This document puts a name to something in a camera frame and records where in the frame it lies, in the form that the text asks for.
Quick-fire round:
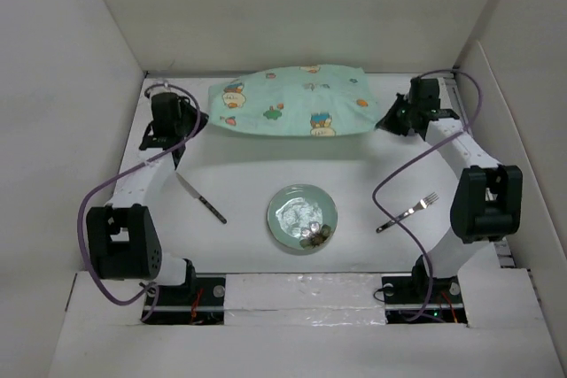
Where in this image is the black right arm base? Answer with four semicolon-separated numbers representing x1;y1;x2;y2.
373;261;468;325

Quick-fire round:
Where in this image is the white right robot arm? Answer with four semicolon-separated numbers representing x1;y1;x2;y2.
377;73;523;302

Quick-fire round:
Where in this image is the black handled table knife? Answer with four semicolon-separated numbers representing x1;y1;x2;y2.
176;174;228;225

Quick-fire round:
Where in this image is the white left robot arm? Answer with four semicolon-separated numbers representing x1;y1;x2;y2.
86;86;208;305

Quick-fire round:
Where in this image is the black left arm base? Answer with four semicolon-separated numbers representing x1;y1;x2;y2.
141;271;226;326

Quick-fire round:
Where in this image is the green cartoon print cloth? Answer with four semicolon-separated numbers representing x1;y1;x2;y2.
208;65;385;137

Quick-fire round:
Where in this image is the silver metal fork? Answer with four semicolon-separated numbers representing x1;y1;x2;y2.
376;192;439;234

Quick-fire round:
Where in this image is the pale green floral plate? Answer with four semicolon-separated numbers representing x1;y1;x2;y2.
267;184;338;254

